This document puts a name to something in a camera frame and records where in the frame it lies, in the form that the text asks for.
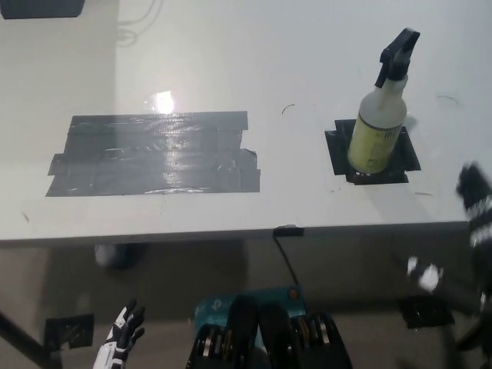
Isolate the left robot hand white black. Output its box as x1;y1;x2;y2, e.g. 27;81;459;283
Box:
93;299;146;369

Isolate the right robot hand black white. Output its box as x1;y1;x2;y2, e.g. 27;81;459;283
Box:
406;161;492;293

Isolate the yellow label spray bottle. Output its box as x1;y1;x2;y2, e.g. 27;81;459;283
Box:
347;28;421;174

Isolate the black floor tape patch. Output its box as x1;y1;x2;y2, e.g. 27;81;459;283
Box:
44;313;95;350

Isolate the black tape square marker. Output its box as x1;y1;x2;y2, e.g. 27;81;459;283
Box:
324;119;422;185

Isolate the dark table leg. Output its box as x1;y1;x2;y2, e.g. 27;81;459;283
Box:
0;307;63;369

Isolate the teal router box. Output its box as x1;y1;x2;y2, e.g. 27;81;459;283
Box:
194;284;307;347

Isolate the small black tape strip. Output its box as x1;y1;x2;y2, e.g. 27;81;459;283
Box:
271;224;304;237

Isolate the dark grey box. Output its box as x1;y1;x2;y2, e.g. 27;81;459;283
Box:
0;0;85;20

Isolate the black cable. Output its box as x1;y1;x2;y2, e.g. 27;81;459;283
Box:
273;234;300;288

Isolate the large grey duct tape patch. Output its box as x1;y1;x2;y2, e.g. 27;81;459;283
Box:
45;111;261;198

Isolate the white cable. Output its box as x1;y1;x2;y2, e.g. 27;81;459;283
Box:
115;0;159;44

